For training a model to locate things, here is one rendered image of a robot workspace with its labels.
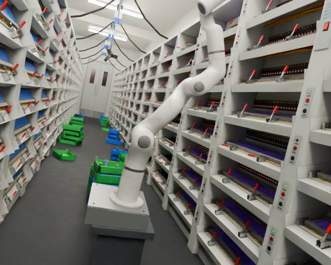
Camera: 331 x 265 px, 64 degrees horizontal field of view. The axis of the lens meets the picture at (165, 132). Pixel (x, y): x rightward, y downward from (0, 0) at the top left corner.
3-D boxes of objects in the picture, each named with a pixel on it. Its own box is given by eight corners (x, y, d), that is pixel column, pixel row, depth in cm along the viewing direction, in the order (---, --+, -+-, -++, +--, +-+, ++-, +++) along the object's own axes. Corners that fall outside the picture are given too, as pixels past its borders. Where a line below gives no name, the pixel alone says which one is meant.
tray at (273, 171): (280, 182, 116) (281, 161, 115) (217, 152, 174) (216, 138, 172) (317, 176, 121) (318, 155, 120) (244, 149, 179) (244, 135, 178)
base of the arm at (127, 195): (105, 202, 138) (114, 169, 136) (113, 190, 157) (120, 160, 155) (141, 211, 139) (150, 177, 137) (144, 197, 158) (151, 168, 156)
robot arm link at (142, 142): (143, 167, 153) (153, 127, 150) (147, 178, 135) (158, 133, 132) (123, 163, 150) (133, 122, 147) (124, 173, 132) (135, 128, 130)
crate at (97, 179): (95, 182, 208) (97, 172, 207) (91, 174, 226) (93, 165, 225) (132, 185, 221) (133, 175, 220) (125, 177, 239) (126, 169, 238)
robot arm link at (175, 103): (126, 139, 137) (125, 134, 153) (142, 155, 140) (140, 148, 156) (194, 71, 138) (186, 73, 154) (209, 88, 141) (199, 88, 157)
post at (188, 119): (164, 210, 246) (207, 11, 230) (161, 205, 255) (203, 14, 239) (184, 211, 252) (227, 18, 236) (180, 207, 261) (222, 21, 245)
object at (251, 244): (258, 267, 120) (259, 238, 117) (203, 210, 177) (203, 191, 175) (296, 257, 125) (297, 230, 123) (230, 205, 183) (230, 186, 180)
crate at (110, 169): (97, 172, 207) (99, 162, 206) (93, 165, 225) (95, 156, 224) (133, 175, 220) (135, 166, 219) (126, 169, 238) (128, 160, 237)
